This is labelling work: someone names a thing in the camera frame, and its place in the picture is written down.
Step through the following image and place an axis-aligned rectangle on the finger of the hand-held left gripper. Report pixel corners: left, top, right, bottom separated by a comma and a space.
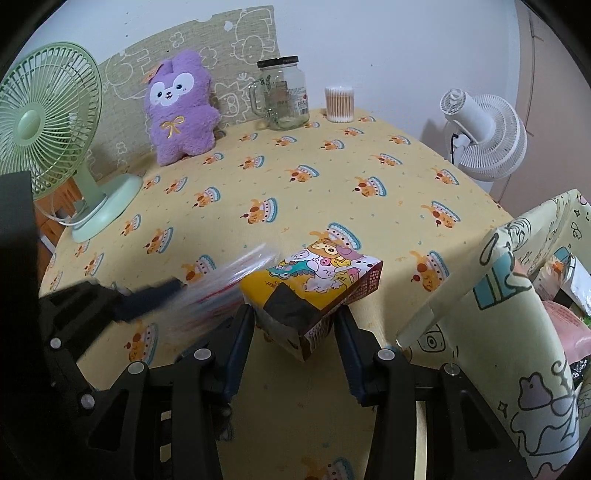
41, 276, 182, 444

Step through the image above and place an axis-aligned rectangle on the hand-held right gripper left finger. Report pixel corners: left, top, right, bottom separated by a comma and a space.
84, 305, 257, 480

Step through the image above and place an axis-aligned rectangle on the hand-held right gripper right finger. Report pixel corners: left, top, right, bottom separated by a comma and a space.
333, 307, 526, 480

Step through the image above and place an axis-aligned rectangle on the clear plastic packet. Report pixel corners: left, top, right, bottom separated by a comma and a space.
166, 242, 280, 344

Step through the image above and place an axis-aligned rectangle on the cartoon printed packet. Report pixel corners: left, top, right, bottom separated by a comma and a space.
240, 237, 384, 363

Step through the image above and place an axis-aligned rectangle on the printed fabric storage box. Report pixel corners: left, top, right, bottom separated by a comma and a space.
397, 189, 591, 480

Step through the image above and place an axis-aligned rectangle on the pink packet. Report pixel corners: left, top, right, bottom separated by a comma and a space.
540, 301, 591, 363

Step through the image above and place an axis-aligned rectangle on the green desk fan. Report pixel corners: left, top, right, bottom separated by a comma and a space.
0, 42, 144, 243

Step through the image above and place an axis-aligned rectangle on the yellow printed tablecloth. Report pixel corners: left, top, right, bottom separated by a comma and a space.
39, 108, 532, 480

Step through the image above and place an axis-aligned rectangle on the purple plush toy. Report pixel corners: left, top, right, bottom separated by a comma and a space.
144, 50, 221, 167

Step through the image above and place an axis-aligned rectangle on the beige patterned board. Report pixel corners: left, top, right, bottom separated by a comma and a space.
88, 6, 287, 176

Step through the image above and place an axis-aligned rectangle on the white packet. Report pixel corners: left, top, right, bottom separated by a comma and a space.
560, 254, 591, 317

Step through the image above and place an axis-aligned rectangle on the glass jar mug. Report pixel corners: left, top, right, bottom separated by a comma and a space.
249, 56, 311, 131

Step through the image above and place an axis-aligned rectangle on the cotton swab container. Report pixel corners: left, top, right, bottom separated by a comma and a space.
324, 85, 357, 123

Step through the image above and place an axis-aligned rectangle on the white standing fan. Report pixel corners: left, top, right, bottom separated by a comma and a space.
438, 88, 528, 179

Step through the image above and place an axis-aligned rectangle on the beige door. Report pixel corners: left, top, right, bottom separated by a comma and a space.
496, 0, 591, 217

